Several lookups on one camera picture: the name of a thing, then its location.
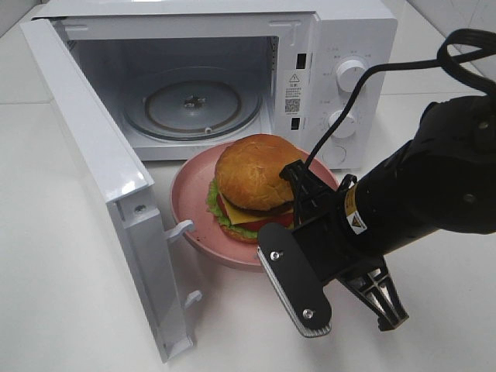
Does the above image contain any burger with lettuce and cheese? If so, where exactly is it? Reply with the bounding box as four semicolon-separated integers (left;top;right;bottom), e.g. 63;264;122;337
206;134;306;243

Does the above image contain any white microwave door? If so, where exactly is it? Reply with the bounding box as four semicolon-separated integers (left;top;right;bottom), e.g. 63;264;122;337
21;19;202;361

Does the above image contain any pink round plate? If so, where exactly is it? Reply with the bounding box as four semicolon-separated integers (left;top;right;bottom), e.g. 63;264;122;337
169;141;340;272

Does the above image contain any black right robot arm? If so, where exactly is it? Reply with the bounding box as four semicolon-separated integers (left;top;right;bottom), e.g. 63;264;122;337
280;96;495;337

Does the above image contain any upper white power knob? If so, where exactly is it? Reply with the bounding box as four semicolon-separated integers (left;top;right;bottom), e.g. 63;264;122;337
336;57;367;93

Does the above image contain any white microwave oven body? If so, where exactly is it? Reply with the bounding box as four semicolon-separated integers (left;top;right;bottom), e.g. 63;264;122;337
29;1;398;169

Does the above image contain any white timer knob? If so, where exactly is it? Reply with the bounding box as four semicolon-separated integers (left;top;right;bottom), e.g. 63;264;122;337
329;110;357;139

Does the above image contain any round white door button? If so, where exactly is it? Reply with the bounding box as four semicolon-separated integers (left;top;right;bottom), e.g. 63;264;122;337
322;145;346;167

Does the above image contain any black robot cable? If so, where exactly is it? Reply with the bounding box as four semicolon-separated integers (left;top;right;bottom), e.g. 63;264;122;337
292;27;496;226

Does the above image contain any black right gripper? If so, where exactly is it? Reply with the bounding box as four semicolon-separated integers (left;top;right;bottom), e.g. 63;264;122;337
280;160;409;332

